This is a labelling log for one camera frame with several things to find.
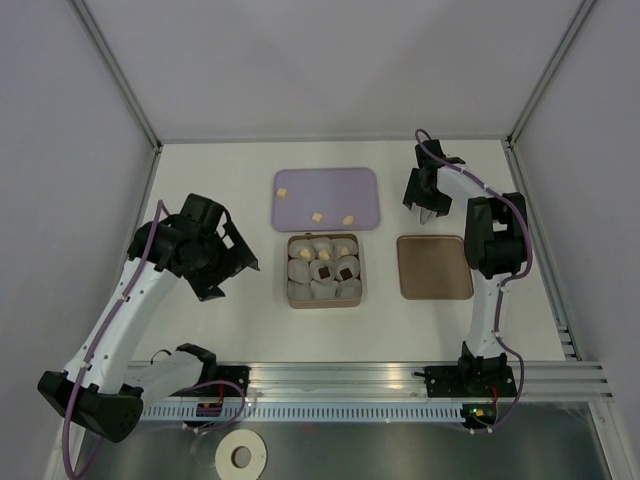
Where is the lilac plastic tray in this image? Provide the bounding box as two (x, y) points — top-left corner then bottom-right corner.
(271, 167), (381, 233)

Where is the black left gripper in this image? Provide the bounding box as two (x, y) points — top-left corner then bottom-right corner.
(184, 222), (258, 302)

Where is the white slotted cable duct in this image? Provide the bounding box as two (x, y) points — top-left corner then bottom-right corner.
(141, 400), (463, 423)

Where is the white tape roll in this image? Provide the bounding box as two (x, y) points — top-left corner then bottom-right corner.
(215, 429), (267, 480)

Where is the white paper cup one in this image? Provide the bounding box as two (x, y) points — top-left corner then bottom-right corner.
(288, 239), (316, 262)

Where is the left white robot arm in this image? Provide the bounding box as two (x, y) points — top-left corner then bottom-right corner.
(37, 193), (258, 443)

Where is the white paper cup eight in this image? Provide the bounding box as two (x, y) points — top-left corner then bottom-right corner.
(311, 280), (339, 300)

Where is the left aluminium frame post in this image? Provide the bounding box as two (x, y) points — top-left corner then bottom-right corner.
(67, 0), (162, 153)

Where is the white paper cup six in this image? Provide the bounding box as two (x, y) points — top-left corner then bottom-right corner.
(334, 256), (360, 282)

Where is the right aluminium frame post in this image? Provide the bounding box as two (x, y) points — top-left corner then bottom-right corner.
(504, 0), (599, 148)

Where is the white paper cup five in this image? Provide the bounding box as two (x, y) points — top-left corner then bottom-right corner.
(310, 259), (335, 283)

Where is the white paper cup seven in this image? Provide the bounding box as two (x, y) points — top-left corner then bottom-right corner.
(287, 281), (314, 301)

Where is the aluminium frame post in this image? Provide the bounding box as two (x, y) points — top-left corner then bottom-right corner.
(67, 0), (162, 153)
(504, 0), (599, 148)

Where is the white paper cup three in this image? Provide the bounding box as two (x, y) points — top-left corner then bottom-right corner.
(332, 238), (358, 260)

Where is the white paper cup nine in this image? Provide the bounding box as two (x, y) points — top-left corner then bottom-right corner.
(336, 278), (362, 299)

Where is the white paper cup two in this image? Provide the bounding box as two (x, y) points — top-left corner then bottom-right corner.
(311, 237), (333, 260)

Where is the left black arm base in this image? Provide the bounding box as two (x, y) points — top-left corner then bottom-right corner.
(177, 365), (250, 419)

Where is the gold tin lid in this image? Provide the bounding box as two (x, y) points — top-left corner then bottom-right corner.
(396, 235), (474, 300)

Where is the dark square chocolate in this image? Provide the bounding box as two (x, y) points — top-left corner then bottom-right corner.
(318, 267), (331, 279)

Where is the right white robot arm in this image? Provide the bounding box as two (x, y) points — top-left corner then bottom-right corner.
(402, 129), (533, 398)

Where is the aluminium front rail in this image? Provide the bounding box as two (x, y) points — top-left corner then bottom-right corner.
(235, 361), (613, 403)

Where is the white paper cup four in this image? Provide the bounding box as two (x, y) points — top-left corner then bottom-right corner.
(287, 258), (311, 284)

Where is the gold square chocolate tin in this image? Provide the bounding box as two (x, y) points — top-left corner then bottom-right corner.
(285, 233), (365, 309)

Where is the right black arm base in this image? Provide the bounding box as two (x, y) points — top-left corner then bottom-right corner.
(413, 365), (517, 399)

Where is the right side aluminium rail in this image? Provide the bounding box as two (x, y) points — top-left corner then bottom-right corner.
(501, 140), (583, 362)

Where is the aluminium rail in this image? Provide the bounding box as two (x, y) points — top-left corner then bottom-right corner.
(501, 140), (583, 362)
(235, 361), (613, 403)

